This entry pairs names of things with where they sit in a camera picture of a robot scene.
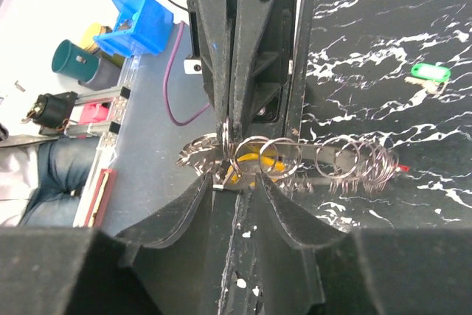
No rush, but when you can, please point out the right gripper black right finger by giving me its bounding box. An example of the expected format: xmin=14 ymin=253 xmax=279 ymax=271
xmin=254 ymin=173 xmax=471 ymax=314

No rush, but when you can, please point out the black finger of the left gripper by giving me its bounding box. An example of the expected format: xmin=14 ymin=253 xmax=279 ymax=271
xmin=230 ymin=0 xmax=296 ymax=138
xmin=187 ymin=0 xmax=235 ymax=134

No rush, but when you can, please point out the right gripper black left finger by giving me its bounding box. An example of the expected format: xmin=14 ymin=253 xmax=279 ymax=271
xmin=1 ymin=174 xmax=212 ymax=314

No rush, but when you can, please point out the silver keyring holder with keys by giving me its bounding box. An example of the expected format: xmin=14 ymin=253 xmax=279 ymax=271
xmin=176 ymin=128 xmax=400 ymax=194

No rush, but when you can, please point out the yellow tagged key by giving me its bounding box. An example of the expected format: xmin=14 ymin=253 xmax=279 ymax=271
xmin=222 ymin=153 xmax=287 ymax=191

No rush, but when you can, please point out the green tagged key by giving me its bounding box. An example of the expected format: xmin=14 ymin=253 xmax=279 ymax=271
xmin=404 ymin=63 xmax=451 ymax=96

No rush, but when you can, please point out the blue plastic bin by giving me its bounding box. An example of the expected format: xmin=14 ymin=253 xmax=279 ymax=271
xmin=94 ymin=0 xmax=174 ymax=58

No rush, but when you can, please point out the red flat box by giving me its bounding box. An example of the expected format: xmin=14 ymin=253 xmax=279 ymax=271
xmin=84 ymin=168 xmax=117 ymax=227

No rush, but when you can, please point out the red key tag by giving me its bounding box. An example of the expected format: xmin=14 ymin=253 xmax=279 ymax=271
xmin=397 ymin=165 xmax=410 ymax=173

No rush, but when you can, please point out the person in jeans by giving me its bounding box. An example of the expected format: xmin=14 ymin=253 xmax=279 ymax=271
xmin=1 ymin=136 xmax=99 ymax=227

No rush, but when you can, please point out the teal cup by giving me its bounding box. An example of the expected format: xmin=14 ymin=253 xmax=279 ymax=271
xmin=51 ymin=39 xmax=99 ymax=82

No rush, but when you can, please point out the black motor on rail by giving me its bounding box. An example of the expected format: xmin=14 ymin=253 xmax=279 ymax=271
xmin=21 ymin=91 xmax=78 ymax=136

